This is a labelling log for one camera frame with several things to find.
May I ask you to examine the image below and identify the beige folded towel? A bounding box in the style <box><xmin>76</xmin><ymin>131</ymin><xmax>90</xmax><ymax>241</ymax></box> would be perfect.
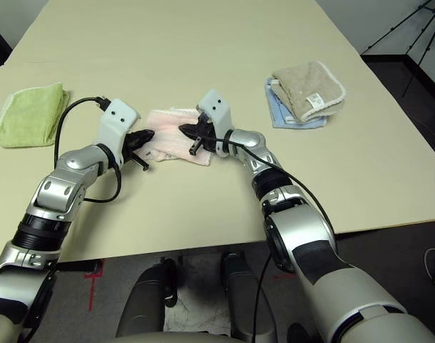
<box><xmin>271</xmin><ymin>60</ymin><xmax>347</xmax><ymax>122</ymax></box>

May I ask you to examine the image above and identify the grey left robot leg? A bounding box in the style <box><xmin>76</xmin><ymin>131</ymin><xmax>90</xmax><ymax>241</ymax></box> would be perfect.
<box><xmin>116</xmin><ymin>257</ymin><xmax>178</xmax><ymax>339</ymax></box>

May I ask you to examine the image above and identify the beige robot torso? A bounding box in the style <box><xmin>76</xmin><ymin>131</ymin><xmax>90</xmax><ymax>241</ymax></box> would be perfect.
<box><xmin>106</xmin><ymin>331</ymin><xmax>239</xmax><ymax>343</ymax></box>

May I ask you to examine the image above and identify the black table frame bar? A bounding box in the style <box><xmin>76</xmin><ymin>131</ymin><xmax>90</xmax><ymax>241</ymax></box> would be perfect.
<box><xmin>56</xmin><ymin>260</ymin><xmax>101</xmax><ymax>272</ymax></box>

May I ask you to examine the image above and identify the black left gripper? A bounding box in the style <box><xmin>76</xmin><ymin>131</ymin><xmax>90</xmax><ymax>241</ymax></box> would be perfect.
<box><xmin>119</xmin><ymin>129</ymin><xmax>156</xmax><ymax>172</ymax></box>

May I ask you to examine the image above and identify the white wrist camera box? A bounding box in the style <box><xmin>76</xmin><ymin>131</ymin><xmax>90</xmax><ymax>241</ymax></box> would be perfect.
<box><xmin>196</xmin><ymin>89</ymin><xmax>236</xmax><ymax>158</ymax></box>
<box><xmin>95</xmin><ymin>99</ymin><xmax>141</xmax><ymax>169</ymax></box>

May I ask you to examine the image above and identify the white barcode label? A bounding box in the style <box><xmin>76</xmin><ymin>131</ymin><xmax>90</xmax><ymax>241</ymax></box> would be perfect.
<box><xmin>305</xmin><ymin>92</ymin><xmax>327</xmax><ymax>109</ymax></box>

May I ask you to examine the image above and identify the light blue folded towel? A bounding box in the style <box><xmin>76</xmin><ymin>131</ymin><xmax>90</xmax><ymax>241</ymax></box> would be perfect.
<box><xmin>264</xmin><ymin>78</ymin><xmax>328</xmax><ymax>129</ymax></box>

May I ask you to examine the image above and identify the black tripod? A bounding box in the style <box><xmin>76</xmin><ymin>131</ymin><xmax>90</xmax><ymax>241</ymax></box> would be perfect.
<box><xmin>361</xmin><ymin>0</ymin><xmax>435</xmax><ymax>97</ymax></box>

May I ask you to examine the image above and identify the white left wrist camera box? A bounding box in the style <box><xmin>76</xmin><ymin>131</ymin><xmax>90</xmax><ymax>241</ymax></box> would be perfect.
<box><xmin>95</xmin><ymin>99</ymin><xmax>141</xmax><ymax>169</ymax></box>

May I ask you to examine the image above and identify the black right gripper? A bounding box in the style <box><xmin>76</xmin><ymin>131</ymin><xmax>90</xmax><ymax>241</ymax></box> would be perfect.
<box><xmin>178</xmin><ymin>119</ymin><xmax>218</xmax><ymax>156</ymax></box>

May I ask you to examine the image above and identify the pink towel with white trim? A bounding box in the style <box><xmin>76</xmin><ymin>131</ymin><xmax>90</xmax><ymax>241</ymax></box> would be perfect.
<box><xmin>134</xmin><ymin>106</ymin><xmax>213</xmax><ymax>167</ymax></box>

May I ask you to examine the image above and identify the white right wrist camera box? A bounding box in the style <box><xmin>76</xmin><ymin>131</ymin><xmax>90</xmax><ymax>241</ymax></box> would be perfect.
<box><xmin>196</xmin><ymin>89</ymin><xmax>236</xmax><ymax>158</ymax></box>

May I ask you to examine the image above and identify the grey robot leg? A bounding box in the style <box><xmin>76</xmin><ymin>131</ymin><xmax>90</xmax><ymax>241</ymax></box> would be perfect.
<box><xmin>220</xmin><ymin>252</ymin><xmax>277</xmax><ymax>342</ymax></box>
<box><xmin>116</xmin><ymin>257</ymin><xmax>178</xmax><ymax>339</ymax></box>

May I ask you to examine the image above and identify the grey right robot leg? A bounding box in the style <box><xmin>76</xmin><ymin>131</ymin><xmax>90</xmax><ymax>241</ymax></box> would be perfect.
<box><xmin>220</xmin><ymin>252</ymin><xmax>277</xmax><ymax>342</ymax></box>

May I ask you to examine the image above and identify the green folded towel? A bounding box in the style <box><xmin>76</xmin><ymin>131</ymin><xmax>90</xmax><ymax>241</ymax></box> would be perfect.
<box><xmin>0</xmin><ymin>81</ymin><xmax>71</xmax><ymax>149</ymax></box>

